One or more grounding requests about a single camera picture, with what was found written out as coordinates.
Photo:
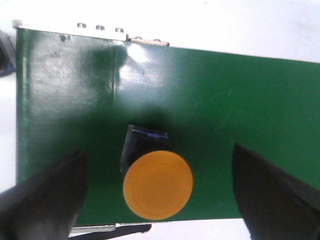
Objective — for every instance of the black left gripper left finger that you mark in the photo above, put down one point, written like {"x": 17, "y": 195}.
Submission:
{"x": 46, "y": 205}

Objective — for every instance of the yellow mushroom push button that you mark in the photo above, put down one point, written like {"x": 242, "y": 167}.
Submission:
{"x": 157, "y": 182}

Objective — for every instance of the black push button part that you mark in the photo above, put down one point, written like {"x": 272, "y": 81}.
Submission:
{"x": 7, "y": 55}

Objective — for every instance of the green conveyor belt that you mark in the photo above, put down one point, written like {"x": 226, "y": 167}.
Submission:
{"x": 208, "y": 101}

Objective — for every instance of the aluminium conveyor frame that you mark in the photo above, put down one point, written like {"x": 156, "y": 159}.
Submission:
{"x": 100, "y": 32}

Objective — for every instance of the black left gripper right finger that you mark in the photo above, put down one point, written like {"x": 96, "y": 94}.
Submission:
{"x": 274, "y": 204}

